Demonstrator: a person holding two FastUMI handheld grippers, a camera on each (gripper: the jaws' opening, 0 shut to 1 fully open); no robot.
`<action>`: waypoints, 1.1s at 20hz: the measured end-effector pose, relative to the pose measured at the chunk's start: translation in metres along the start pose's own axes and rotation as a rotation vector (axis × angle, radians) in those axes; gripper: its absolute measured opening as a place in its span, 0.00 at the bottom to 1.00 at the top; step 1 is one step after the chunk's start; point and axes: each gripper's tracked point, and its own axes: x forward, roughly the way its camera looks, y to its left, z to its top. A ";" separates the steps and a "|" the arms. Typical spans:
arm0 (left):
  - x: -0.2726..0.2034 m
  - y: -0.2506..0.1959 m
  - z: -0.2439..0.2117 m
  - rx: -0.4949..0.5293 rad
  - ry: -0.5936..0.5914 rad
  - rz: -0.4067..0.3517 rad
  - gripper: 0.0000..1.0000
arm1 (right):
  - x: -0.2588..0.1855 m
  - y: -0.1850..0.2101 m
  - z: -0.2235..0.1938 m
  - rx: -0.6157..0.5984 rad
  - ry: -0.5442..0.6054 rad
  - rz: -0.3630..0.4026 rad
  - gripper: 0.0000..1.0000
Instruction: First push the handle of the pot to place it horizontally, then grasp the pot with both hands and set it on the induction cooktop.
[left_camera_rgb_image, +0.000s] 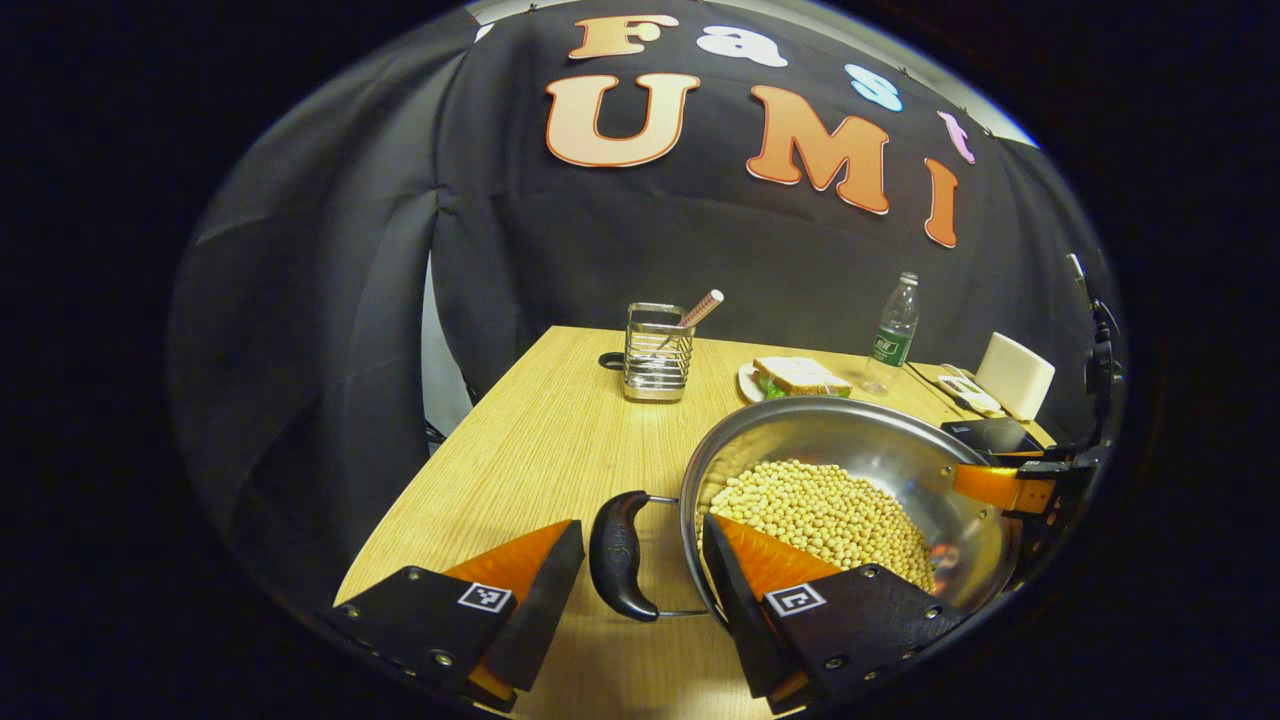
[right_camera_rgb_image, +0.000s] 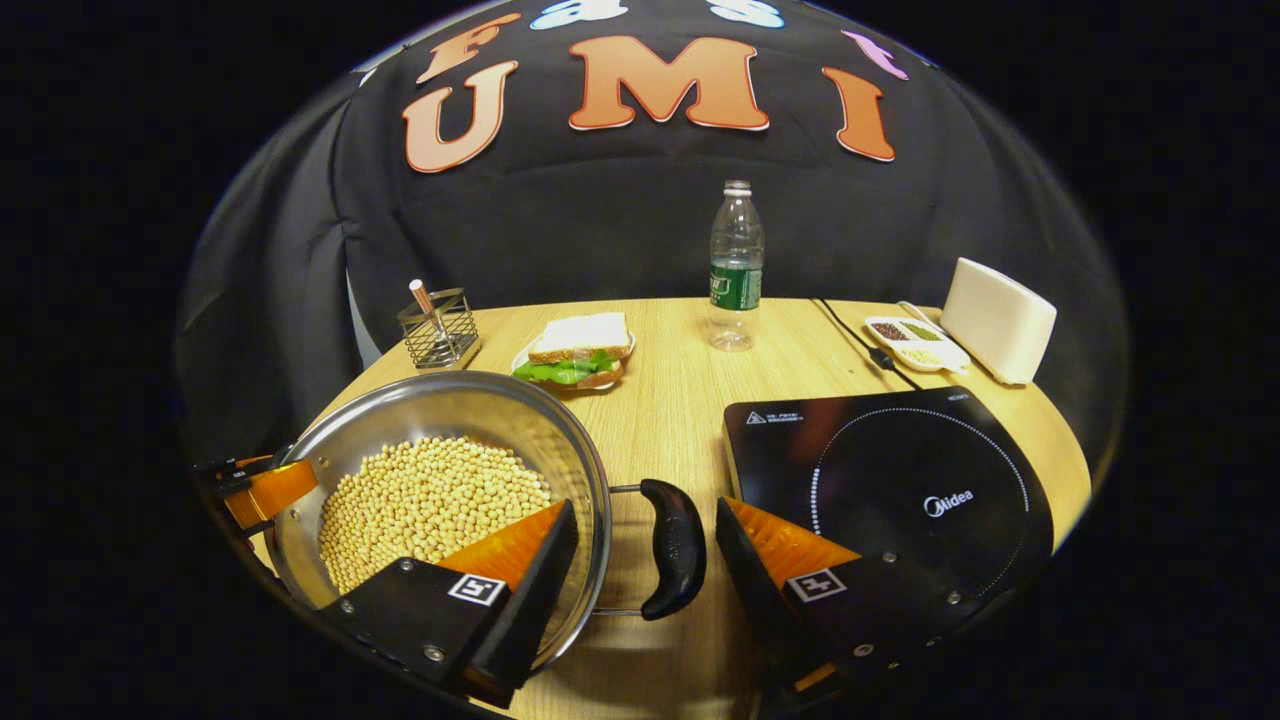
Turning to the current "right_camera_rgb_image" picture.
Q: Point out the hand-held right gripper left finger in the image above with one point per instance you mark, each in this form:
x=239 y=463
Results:
x=535 y=600

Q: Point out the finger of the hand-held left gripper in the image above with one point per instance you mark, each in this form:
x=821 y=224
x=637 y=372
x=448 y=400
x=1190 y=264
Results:
x=275 y=492

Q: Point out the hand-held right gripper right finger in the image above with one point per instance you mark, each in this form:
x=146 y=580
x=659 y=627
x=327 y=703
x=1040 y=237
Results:
x=750 y=580

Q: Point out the pile of yellow soybeans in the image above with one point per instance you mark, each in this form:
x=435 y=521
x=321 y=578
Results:
x=430 y=500

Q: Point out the black induction cooktop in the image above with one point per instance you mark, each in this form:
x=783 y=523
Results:
x=900 y=470

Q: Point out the small pink-tipped stick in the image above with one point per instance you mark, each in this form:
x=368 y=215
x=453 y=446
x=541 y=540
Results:
x=422 y=295

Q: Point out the sandwich with lettuce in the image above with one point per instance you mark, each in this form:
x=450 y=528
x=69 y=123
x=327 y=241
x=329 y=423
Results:
x=580 y=335

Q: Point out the clear plastic water bottle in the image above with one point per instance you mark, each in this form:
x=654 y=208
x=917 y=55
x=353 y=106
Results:
x=736 y=285

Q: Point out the white divided dish with beans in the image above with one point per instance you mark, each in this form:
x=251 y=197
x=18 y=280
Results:
x=950 y=355

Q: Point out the white toaster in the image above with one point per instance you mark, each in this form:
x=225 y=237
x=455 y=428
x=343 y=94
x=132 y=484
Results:
x=1000 y=320

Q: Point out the black backdrop cloth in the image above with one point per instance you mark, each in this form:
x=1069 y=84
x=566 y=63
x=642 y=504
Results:
x=600 y=220

